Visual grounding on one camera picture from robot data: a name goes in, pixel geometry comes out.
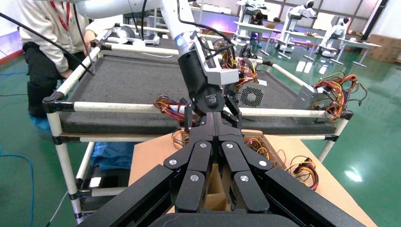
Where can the white pipe frame cart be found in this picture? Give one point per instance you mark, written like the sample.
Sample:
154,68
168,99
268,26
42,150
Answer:
125,107

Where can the cardboard divider grid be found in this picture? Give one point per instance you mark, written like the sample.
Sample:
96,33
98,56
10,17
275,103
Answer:
216,200

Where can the person bare hand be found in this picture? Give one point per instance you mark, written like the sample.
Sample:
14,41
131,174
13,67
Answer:
67,74
90,39

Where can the blue cloth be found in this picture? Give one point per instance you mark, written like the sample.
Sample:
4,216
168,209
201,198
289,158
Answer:
112,156

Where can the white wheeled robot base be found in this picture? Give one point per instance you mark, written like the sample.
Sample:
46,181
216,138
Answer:
131,34

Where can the white work table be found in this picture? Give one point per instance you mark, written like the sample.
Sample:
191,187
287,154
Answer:
253,27
360,44
304,36

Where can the blue shoe cover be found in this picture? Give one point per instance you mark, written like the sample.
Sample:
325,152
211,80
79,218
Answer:
40,123

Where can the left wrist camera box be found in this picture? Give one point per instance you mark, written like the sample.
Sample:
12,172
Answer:
227,76

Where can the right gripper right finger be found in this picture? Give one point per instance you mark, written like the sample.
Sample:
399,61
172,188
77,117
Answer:
241,163

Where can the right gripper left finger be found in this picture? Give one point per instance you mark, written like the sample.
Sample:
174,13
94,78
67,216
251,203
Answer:
194,163

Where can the stacked cardboard cartons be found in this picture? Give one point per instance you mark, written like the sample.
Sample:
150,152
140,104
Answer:
385,48

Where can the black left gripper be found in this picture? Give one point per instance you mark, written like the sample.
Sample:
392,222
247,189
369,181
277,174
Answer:
200,91

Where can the power supply with fan grille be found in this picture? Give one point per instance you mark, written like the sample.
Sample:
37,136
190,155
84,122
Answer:
252,97

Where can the person in white jacket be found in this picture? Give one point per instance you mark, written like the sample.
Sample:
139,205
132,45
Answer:
40,31

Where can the brown cardboard box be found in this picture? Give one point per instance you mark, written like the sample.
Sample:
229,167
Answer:
150,156

